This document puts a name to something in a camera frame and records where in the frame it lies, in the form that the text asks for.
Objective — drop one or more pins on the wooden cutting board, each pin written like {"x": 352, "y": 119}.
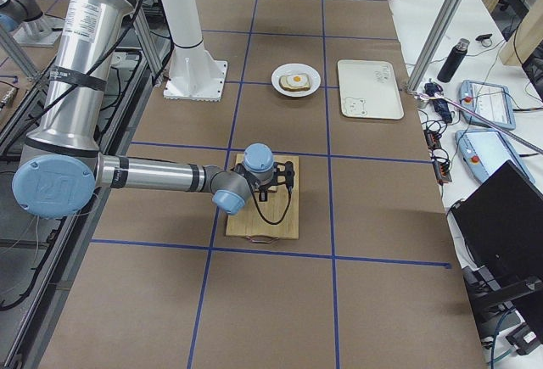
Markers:
{"x": 248, "y": 224}

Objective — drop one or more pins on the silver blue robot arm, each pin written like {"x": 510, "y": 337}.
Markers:
{"x": 61, "y": 164}

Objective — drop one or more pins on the bread slice under egg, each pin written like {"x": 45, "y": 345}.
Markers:
{"x": 286, "y": 87}

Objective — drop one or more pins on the dark blue folded umbrella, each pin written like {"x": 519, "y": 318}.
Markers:
{"x": 435, "y": 92}

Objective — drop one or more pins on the lower blue teach pendant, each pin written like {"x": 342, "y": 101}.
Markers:
{"x": 485, "y": 151}

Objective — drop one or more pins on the black laptop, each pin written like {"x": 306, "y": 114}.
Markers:
{"x": 502, "y": 224}

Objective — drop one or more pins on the upper blue teach pendant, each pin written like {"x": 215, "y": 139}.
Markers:
{"x": 491, "y": 101}

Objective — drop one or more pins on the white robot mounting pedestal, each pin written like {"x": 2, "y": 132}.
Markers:
{"x": 193, "y": 73}

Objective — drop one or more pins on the blue teach pendant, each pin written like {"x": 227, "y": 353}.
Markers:
{"x": 491, "y": 101}
{"x": 485, "y": 151}

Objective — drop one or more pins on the black water bottle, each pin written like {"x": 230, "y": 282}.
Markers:
{"x": 453, "y": 60}

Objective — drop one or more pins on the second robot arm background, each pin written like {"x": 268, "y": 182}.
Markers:
{"x": 25, "y": 21}

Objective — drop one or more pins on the white round plate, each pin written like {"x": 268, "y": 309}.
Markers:
{"x": 296, "y": 68}

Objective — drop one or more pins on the fried egg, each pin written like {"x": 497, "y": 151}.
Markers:
{"x": 297, "y": 80}

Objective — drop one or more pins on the cream bear serving tray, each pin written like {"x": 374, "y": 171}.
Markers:
{"x": 368, "y": 90}

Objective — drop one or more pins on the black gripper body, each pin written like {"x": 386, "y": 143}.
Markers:
{"x": 263, "y": 190}

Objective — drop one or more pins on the aluminium frame post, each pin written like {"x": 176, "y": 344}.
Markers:
{"x": 435, "y": 36}

